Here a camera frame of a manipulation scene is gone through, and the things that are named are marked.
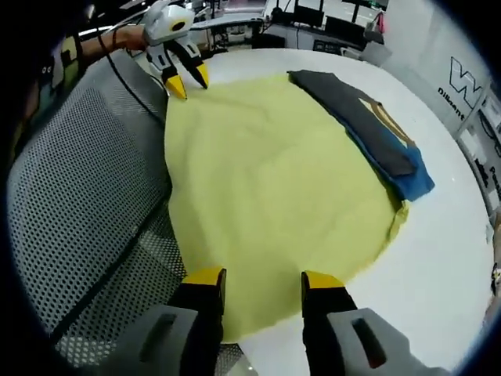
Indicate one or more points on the person's patterned shirt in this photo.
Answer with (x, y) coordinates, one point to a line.
(55, 70)

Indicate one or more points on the blue garment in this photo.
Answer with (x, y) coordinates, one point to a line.
(415, 184)

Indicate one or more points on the dark grey garment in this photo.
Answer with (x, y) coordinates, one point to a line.
(352, 109)

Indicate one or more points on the person's left hand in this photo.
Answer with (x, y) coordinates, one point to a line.
(133, 39)

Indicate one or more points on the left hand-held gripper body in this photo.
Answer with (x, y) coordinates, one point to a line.
(166, 23)

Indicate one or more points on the black monitor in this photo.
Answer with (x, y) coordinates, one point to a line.
(346, 33)
(309, 15)

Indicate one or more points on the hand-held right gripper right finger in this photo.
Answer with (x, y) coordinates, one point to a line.
(332, 325)

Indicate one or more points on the yellow-green garment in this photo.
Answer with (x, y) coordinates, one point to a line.
(274, 196)

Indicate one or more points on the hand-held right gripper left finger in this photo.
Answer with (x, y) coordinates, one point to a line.
(203, 309)

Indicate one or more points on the white curved desk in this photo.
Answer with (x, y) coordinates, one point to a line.
(227, 22)

